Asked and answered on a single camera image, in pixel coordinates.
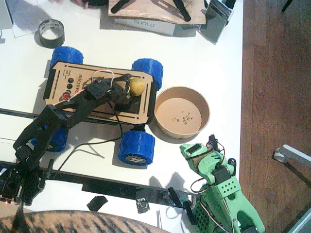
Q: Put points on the wooden microrover chassis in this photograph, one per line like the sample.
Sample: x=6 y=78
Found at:
x=60 y=89

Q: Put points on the black round object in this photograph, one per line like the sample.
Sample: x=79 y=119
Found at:
x=97 y=2

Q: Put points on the black flat bar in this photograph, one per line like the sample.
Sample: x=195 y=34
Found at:
x=109 y=187

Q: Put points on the black table clamp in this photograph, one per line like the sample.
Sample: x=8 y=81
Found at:
x=189 y=211
x=232 y=165

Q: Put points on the grey duct tape roll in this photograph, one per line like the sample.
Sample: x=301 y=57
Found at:
x=52 y=42

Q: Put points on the white SUNLU box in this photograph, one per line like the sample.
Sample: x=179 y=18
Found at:
x=145 y=25

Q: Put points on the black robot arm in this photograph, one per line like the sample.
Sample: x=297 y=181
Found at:
x=73 y=106

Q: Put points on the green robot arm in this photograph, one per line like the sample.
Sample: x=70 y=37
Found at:
x=233 y=201

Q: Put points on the grey metal furniture edge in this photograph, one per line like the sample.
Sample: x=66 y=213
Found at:
x=303 y=223

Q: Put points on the brown striped fur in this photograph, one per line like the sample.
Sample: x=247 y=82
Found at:
x=73 y=222

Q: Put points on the silver metal furniture leg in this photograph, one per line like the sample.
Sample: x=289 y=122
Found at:
x=291 y=151

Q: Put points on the white paper sheet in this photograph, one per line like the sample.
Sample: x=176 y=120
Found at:
x=170 y=218
x=24 y=14

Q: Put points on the black furniture leg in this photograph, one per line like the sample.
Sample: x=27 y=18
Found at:
x=286 y=5

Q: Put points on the black camera with cardboard mount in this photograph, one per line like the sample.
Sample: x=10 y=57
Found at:
x=212 y=143

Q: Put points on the grey electronic device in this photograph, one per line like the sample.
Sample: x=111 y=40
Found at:
x=213 y=24

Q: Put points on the small yellow potato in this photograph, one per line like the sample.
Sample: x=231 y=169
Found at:
x=138 y=87

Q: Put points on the plywood sheet with cutouts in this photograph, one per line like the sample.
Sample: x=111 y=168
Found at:
x=145 y=12

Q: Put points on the black flat stick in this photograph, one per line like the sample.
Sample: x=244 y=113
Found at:
x=182 y=9
x=120 y=6

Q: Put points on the brown paper bowl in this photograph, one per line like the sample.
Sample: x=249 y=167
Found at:
x=178 y=114

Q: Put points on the black tape piece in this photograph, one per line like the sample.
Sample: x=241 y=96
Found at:
x=97 y=203
x=142 y=206

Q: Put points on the black thin strip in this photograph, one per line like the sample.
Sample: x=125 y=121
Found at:
x=19 y=112

